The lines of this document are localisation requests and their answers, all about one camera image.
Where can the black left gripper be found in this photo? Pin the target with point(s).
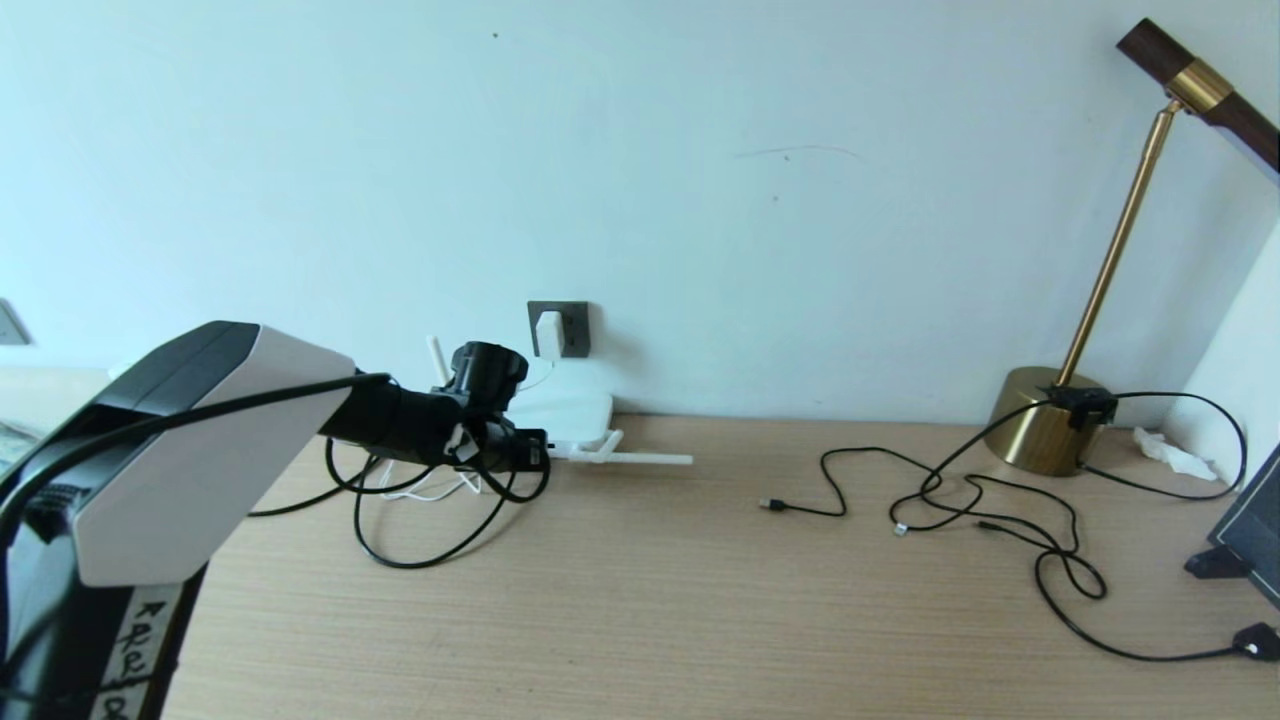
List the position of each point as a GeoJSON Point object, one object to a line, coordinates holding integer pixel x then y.
{"type": "Point", "coordinates": [488, 445]}

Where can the white power adapter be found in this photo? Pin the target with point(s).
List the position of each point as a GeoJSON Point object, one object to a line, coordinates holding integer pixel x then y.
{"type": "Point", "coordinates": [549, 333]}

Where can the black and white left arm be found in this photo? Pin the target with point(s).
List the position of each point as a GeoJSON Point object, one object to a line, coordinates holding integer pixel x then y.
{"type": "Point", "coordinates": [180, 450]}

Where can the white router with antennas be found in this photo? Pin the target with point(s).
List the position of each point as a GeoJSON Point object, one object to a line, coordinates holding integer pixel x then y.
{"type": "Point", "coordinates": [590, 415]}

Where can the beige upholstered furniture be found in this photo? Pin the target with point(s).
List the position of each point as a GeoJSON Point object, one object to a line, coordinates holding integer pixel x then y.
{"type": "Point", "coordinates": [40, 395]}

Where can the brass desk lamp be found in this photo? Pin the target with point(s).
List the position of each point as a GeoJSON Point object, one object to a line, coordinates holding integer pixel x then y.
{"type": "Point", "coordinates": [1040, 432]}

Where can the patterned grey fabric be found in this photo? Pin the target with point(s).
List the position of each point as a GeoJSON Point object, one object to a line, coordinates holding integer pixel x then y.
{"type": "Point", "coordinates": [15, 440]}

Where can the black adapter block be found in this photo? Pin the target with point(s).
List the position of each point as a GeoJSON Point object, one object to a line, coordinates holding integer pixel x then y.
{"type": "Point", "coordinates": [1082, 403]}

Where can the crumpled white tissue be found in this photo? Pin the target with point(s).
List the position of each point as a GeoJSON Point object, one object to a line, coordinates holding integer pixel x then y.
{"type": "Point", "coordinates": [1172, 453]}

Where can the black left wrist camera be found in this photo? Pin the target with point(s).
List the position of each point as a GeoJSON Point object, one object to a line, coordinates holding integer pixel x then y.
{"type": "Point", "coordinates": [488, 372]}

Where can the grey wall power socket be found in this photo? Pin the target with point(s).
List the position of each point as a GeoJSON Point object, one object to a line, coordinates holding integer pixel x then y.
{"type": "Point", "coordinates": [577, 330]}

